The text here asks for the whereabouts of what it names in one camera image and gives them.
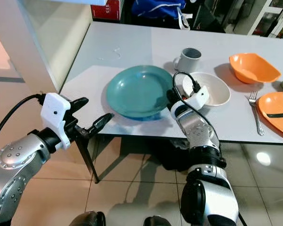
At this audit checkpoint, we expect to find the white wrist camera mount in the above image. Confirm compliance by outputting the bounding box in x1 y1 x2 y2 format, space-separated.
40 92 72 150
185 86 210 111

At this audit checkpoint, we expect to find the white shelf unit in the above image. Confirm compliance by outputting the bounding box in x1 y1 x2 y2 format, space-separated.
248 0 283 39

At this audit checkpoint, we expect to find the white ceramic bowl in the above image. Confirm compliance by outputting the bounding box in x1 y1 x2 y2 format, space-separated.
179 72 232 107

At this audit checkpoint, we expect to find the black right robot foot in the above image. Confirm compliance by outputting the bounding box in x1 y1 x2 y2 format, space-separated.
143 216 173 226

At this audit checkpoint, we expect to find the white partition panel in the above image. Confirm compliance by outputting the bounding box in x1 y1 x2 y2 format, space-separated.
0 0 95 95

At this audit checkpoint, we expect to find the black robot foot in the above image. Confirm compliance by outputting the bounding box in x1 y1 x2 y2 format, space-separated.
70 211 107 226
143 216 173 226

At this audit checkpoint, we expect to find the red cardboard box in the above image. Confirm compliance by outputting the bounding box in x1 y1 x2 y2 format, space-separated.
92 0 121 21

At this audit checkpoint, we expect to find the teal ceramic plate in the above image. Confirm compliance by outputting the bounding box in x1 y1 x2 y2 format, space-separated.
105 65 175 121

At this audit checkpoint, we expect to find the orange plastic plate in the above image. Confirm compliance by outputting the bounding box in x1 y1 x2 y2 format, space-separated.
257 92 283 138

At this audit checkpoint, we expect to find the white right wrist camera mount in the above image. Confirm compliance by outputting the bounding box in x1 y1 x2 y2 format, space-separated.
185 86 210 111

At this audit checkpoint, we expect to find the black left robot foot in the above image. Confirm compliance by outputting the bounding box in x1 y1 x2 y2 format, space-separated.
70 211 107 226

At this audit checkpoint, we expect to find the silver metal fork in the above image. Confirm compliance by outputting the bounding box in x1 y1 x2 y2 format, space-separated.
248 91 265 137

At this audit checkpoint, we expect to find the grey ceramic mug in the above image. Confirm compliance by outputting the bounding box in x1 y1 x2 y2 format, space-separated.
173 48 202 74

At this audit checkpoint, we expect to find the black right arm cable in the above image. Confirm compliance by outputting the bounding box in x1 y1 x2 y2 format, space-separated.
173 72 225 153

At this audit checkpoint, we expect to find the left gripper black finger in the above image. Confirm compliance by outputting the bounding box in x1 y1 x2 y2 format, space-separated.
70 97 89 113
87 113 115 138

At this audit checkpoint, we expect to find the orange plastic bowl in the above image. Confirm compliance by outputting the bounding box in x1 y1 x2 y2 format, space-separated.
229 52 282 85

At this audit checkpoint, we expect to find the dark metal table leg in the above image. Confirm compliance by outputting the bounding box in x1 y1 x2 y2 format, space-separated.
75 134 100 184

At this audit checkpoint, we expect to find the black chair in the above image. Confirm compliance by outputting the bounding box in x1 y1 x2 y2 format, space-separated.
184 0 225 33

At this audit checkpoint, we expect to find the blue fabric bag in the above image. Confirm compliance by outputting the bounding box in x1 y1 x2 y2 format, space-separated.
131 0 187 20

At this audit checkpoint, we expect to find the black bag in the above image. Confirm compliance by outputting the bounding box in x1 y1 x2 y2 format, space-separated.
149 139 190 173

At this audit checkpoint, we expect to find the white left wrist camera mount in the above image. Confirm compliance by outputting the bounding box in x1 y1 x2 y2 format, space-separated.
40 92 72 150

